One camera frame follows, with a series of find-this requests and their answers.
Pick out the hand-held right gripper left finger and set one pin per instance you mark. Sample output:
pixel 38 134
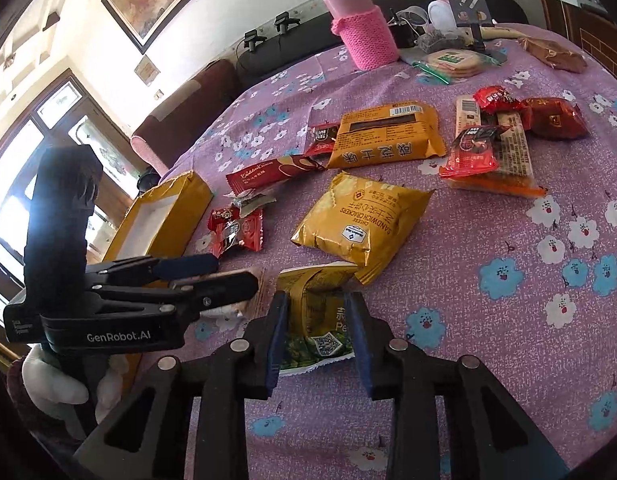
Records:
pixel 277 345

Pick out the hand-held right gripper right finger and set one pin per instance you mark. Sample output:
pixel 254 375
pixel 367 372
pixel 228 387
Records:
pixel 362 355

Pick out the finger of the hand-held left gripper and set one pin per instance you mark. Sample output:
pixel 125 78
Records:
pixel 188 266
pixel 223 287

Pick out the yellow green snack packet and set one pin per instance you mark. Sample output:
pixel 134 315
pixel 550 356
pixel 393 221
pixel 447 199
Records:
pixel 313 310

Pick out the yellow cardboard box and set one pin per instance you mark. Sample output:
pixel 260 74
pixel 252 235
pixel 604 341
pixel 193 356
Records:
pixel 188 195

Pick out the dark red long packet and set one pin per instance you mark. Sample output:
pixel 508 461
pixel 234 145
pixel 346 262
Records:
pixel 273 172

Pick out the yellow sandwich cracker packet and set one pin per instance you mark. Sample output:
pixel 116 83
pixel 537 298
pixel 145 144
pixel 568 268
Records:
pixel 358 220

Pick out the small red candy packet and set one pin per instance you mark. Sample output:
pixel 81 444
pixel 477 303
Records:
pixel 322 139

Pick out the orange cake packet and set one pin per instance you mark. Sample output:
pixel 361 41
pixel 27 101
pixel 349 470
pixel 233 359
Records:
pixel 388 140

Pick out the dark red candy packet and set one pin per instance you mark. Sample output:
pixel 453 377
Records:
pixel 471 152

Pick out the long clear biscuit packet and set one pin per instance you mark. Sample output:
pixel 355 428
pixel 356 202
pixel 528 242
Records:
pixel 513 155

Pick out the dark red round packet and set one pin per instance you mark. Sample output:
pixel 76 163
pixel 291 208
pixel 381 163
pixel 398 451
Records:
pixel 555 119

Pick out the person's left hand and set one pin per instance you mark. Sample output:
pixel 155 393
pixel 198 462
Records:
pixel 48 380

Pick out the wooden glass door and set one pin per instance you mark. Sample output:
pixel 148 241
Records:
pixel 18 160

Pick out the crumpled silver wrapper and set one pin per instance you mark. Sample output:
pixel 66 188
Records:
pixel 253 201

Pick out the maroon sofa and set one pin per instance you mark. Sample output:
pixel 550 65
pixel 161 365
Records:
pixel 178 110

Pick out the purple floral tablecloth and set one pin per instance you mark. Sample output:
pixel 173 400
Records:
pixel 488 260

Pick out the black clamp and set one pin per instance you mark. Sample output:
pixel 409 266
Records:
pixel 253 40
pixel 286 22

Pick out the black sofa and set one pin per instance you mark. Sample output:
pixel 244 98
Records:
pixel 288 50

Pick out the pink bottle with knitted sleeve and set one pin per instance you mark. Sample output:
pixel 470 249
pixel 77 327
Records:
pixel 363 30

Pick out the round cracker packet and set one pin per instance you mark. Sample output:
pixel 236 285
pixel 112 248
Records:
pixel 453 62

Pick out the grey mesh pouch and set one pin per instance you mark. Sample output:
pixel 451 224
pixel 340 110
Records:
pixel 436 40

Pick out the clear plastic container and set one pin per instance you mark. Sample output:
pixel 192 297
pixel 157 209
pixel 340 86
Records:
pixel 411 14

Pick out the white cup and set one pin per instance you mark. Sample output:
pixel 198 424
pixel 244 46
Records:
pixel 440 15

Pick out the brown paper bag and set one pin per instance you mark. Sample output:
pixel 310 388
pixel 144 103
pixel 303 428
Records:
pixel 553 55

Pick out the wooden cabinet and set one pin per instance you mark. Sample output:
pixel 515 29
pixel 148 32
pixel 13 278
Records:
pixel 598 45

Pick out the small wall plaque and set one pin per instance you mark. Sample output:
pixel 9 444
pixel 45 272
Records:
pixel 148 68

